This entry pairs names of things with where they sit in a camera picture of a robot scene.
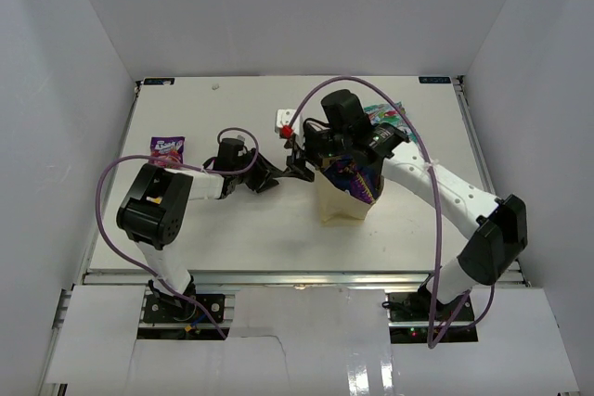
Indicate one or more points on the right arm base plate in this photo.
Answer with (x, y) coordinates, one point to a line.
(410, 307)

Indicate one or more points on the right blue table label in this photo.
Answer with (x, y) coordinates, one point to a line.
(434, 80)

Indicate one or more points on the aluminium frame rail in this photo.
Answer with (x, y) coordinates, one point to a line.
(267, 279)

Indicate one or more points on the dark blue snack bag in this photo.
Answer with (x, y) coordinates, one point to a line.
(359, 182)

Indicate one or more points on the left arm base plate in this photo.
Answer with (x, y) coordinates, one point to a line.
(160, 311)

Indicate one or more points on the blue table label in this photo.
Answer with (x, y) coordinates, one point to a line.
(434, 80)
(159, 81)

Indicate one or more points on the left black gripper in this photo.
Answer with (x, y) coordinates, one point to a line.
(264, 171)

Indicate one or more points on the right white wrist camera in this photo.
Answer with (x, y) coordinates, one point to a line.
(289, 126)

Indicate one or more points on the beige paper bag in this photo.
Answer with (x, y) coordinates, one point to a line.
(336, 207)

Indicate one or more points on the teal candy bag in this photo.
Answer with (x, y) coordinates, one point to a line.
(381, 113)

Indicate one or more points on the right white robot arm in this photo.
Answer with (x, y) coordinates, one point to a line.
(495, 228)

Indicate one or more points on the left blue table label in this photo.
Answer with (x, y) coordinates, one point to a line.
(159, 81)

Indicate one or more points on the purple pink gummy bag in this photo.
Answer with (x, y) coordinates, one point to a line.
(167, 152)

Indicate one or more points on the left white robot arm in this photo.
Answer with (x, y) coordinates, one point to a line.
(153, 210)

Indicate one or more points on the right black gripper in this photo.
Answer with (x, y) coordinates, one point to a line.
(297, 160)

